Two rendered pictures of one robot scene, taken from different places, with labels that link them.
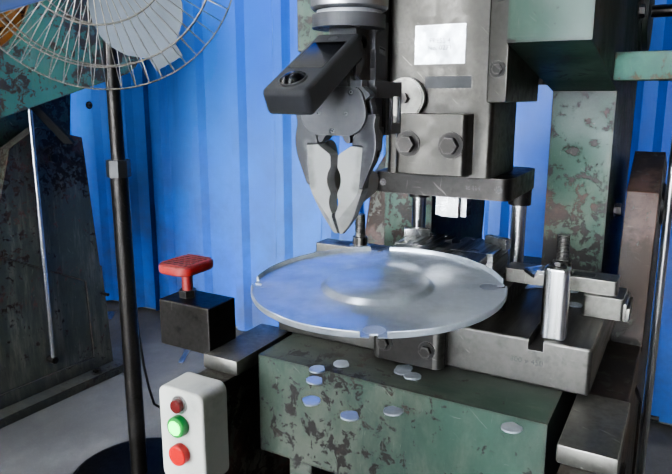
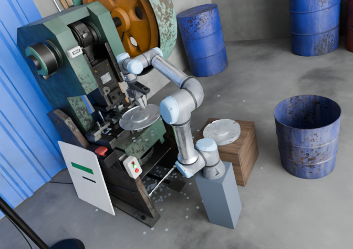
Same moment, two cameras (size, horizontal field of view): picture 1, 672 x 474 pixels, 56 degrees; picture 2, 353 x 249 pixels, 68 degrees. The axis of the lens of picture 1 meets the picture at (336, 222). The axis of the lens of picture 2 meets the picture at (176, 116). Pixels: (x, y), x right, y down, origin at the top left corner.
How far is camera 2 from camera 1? 148 cm
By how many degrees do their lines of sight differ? 69
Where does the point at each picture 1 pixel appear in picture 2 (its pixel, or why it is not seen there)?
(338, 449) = (142, 149)
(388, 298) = (148, 114)
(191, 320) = (112, 156)
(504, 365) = not seen: hidden behind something
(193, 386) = (130, 158)
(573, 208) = not seen: hidden behind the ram
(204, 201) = not seen: outside the picture
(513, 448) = (159, 123)
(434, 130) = (116, 92)
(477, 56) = (112, 76)
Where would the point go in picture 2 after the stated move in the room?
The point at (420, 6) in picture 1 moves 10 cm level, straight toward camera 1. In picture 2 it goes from (99, 73) to (112, 71)
